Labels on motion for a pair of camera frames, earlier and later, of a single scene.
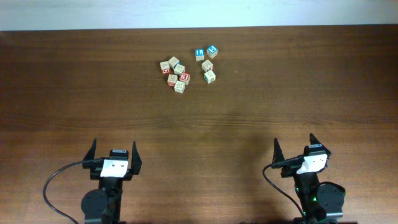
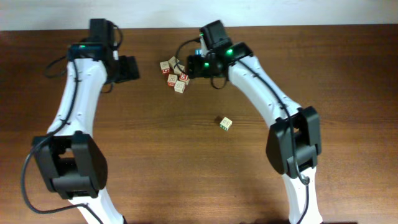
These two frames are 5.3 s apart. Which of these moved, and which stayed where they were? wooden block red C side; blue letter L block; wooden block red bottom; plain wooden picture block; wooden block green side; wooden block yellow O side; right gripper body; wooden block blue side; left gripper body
Moved: right gripper body; wooden block green side; left gripper body
Stayed: wooden block yellow O side; blue letter L block; plain wooden picture block; wooden block red C side; wooden block red bottom; wooden block blue side
